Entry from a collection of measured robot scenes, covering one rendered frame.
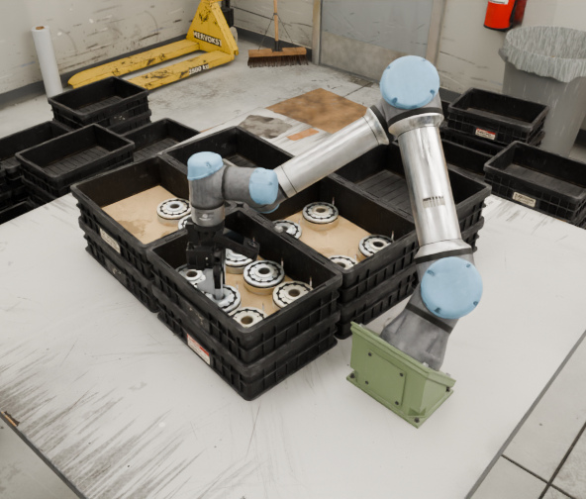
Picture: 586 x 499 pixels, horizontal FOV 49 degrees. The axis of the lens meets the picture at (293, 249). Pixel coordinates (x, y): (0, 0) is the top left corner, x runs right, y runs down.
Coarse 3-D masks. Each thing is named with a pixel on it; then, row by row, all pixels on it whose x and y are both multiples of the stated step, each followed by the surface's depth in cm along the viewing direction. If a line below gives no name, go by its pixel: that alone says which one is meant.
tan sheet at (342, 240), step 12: (300, 216) 187; (336, 228) 183; (348, 228) 183; (360, 228) 183; (312, 240) 178; (324, 240) 178; (336, 240) 178; (348, 240) 178; (360, 240) 178; (324, 252) 173; (336, 252) 173; (348, 252) 173
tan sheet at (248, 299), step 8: (232, 280) 164; (240, 280) 164; (288, 280) 164; (240, 288) 161; (248, 296) 159; (256, 296) 159; (264, 296) 159; (248, 304) 156; (256, 304) 156; (264, 304) 156; (264, 312) 154; (272, 312) 154
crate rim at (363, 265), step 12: (336, 180) 184; (360, 192) 179; (384, 204) 174; (408, 240) 162; (312, 252) 157; (384, 252) 157; (336, 264) 153; (360, 264) 153; (372, 264) 156; (348, 276) 151
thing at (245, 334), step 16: (240, 208) 172; (176, 240) 162; (288, 240) 161; (176, 272) 150; (336, 272) 150; (192, 288) 146; (320, 288) 146; (336, 288) 149; (208, 304) 141; (288, 304) 141; (304, 304) 143; (224, 320) 138; (272, 320) 138; (240, 336) 136; (256, 336) 136
